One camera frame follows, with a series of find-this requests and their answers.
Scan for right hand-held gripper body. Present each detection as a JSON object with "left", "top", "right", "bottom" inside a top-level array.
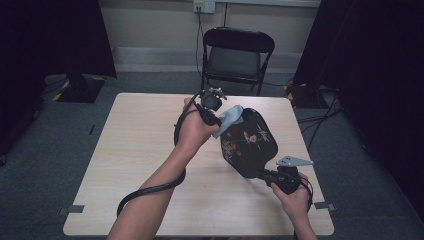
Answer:
[{"left": 270, "top": 155, "right": 315, "bottom": 196}]

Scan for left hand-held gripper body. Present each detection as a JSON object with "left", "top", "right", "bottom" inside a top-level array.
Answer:
[{"left": 198, "top": 87, "right": 228, "bottom": 113}]

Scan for grey-blue cleaning cloth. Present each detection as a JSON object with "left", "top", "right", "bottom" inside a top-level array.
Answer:
[{"left": 211, "top": 104, "right": 245, "bottom": 140}]

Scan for person's left hand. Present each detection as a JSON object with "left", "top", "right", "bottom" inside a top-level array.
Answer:
[{"left": 174, "top": 96, "right": 220, "bottom": 158}]

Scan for person's right hand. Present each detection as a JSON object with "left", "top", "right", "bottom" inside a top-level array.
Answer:
[{"left": 270, "top": 171, "right": 312, "bottom": 225}]

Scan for black folding chair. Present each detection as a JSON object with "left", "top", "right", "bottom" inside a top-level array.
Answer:
[{"left": 200, "top": 26, "right": 276, "bottom": 97}]

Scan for grey tape strip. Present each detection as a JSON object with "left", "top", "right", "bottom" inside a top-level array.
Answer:
[
  {"left": 58, "top": 204, "right": 86, "bottom": 216},
  {"left": 313, "top": 201, "right": 337, "bottom": 212}
]

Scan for black stand base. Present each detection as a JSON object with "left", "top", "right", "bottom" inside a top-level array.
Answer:
[
  {"left": 52, "top": 73, "right": 106, "bottom": 104},
  {"left": 284, "top": 83, "right": 322, "bottom": 110}
]

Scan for black curtain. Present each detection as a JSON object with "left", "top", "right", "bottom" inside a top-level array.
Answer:
[
  {"left": 293, "top": 0, "right": 424, "bottom": 212},
  {"left": 0, "top": 0, "right": 118, "bottom": 158}
]

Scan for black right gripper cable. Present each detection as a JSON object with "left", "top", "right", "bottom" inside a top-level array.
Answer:
[{"left": 299, "top": 177, "right": 315, "bottom": 213}]

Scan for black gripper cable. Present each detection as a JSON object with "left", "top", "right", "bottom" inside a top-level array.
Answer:
[
  {"left": 299, "top": 177, "right": 315, "bottom": 213},
  {"left": 116, "top": 93, "right": 204, "bottom": 218}
]

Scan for black cable from socket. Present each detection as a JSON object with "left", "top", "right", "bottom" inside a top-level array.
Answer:
[{"left": 195, "top": 11, "right": 205, "bottom": 78}]

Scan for black floor cables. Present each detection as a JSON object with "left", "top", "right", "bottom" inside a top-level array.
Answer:
[{"left": 295, "top": 85, "right": 345, "bottom": 152}]

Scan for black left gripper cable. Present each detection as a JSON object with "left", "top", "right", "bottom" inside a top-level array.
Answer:
[{"left": 116, "top": 93, "right": 204, "bottom": 218}]

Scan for white wall socket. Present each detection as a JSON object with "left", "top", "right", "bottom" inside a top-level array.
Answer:
[{"left": 192, "top": 0, "right": 217, "bottom": 15}]

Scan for white wall cable duct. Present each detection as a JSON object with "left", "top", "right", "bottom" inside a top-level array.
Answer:
[{"left": 214, "top": 0, "right": 322, "bottom": 9}]

